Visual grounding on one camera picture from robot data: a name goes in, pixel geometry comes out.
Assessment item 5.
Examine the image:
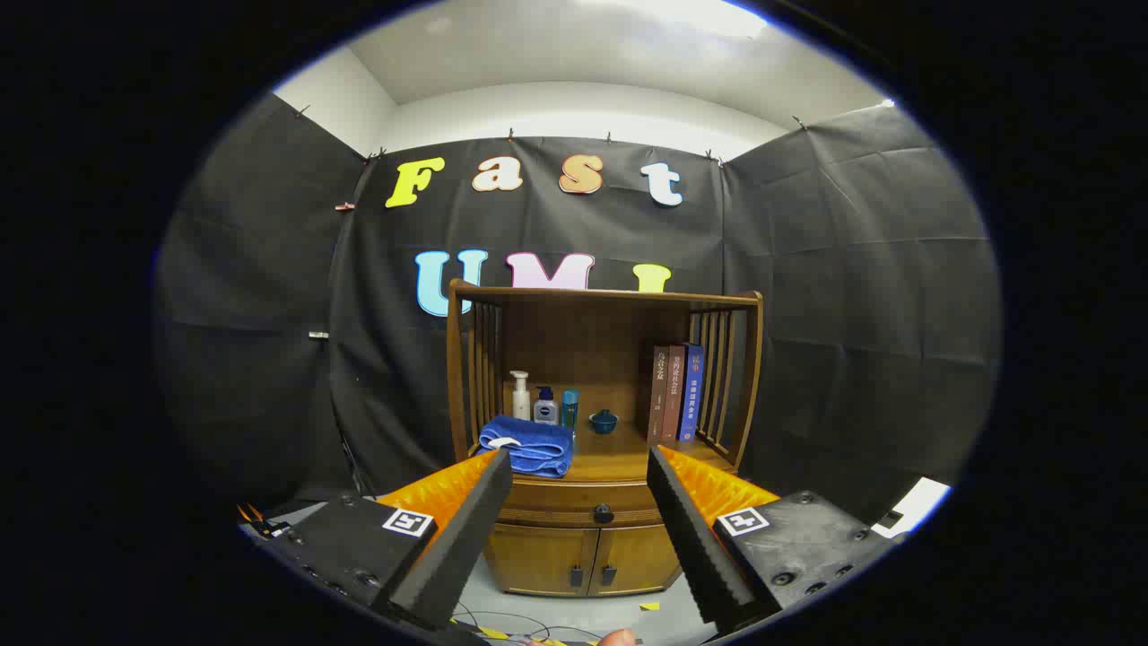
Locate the blue folded towel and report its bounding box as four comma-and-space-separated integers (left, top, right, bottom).
478, 415, 576, 478

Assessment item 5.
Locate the wooden countertop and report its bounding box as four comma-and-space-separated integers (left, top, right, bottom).
466, 417, 738, 485

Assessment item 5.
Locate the reddish brown book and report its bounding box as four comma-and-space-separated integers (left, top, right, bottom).
662, 345, 687, 445

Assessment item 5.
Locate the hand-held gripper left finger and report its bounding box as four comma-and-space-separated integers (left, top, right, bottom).
240, 449, 514, 632

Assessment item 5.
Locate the brown wooden cabinet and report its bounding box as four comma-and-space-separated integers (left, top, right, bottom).
446, 278, 765, 599

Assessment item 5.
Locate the thin black floor cable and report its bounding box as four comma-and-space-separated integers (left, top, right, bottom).
453, 606, 602, 642

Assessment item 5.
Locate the white panel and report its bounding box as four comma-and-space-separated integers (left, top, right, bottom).
870, 476, 952, 539

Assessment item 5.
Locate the blue book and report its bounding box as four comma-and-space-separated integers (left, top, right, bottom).
679, 343, 706, 442

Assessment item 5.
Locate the dark brown book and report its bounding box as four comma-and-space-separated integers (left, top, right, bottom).
648, 345, 671, 447

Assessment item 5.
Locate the brown wooden drawer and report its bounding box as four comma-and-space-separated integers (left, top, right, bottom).
496, 480, 669, 530

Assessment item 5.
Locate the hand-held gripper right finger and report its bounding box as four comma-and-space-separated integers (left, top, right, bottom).
646, 445, 900, 633

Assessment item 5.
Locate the wooden cabinet door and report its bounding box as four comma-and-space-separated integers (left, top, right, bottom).
592, 525, 683, 595
484, 525, 600, 598

